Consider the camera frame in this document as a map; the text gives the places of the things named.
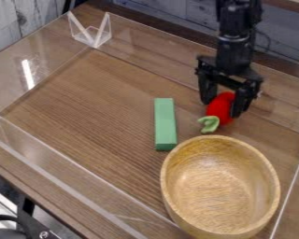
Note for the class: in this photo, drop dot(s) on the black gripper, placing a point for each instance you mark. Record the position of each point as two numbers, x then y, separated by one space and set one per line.
229 69

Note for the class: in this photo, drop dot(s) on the red plush strawberry toy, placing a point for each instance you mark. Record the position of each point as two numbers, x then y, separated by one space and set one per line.
218 113

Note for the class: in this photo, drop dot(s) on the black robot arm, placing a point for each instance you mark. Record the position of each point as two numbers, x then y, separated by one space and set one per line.
238 17

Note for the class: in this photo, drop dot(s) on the green rectangular block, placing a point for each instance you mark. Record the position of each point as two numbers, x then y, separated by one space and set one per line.
166 128

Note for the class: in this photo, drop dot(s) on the wooden oval bowl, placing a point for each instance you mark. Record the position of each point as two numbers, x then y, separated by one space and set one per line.
219 187

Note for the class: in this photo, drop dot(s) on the black equipment under table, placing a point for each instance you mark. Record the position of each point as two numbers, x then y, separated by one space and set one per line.
28 229

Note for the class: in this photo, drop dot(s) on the clear acrylic corner bracket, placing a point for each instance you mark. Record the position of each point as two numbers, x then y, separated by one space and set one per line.
94 36

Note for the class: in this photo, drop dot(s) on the clear acrylic tray wall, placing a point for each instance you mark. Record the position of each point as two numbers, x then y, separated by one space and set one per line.
98 210

